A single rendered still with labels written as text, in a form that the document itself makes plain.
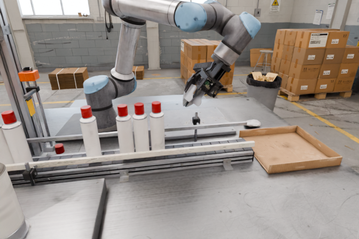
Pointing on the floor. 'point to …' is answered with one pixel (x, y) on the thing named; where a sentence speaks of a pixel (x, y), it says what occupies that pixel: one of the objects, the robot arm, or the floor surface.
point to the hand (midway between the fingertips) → (186, 102)
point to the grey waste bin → (263, 95)
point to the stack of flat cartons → (68, 78)
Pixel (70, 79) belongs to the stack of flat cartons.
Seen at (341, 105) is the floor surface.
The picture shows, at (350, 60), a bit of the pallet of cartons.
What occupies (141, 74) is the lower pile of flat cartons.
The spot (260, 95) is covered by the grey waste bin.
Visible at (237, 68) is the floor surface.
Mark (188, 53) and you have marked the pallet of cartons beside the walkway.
